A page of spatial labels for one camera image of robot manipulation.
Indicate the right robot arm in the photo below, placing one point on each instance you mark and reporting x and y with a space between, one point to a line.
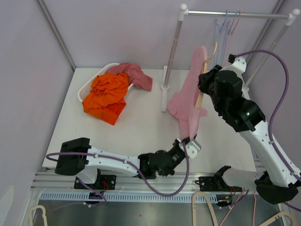
280 181

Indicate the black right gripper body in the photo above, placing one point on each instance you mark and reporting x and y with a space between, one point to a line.
205 86

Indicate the white slotted cable duct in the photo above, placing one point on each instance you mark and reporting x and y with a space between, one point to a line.
115 197

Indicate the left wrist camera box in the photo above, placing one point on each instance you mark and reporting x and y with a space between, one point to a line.
192 148

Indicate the light pink t shirt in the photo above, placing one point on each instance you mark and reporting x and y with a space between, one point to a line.
182 103

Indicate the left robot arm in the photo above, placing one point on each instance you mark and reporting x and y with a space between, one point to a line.
78 158

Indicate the blue wire hanger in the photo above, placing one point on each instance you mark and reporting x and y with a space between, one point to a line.
227 37
217 34

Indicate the metal clothes rack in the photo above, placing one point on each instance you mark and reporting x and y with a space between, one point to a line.
269 17

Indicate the orange t shirt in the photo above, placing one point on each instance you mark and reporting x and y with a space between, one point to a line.
108 90
105 110

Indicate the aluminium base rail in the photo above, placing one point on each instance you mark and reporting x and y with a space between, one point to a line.
50 181

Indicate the dusty rose t shirt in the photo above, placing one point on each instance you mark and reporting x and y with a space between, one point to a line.
135 75

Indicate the beige hanger at right floor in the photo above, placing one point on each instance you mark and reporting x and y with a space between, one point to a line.
282 214

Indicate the beige hanger on floor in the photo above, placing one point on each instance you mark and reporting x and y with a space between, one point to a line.
197 210

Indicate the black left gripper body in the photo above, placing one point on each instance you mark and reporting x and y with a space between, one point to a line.
175 153

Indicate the white plastic laundry basket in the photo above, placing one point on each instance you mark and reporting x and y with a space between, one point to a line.
84 91

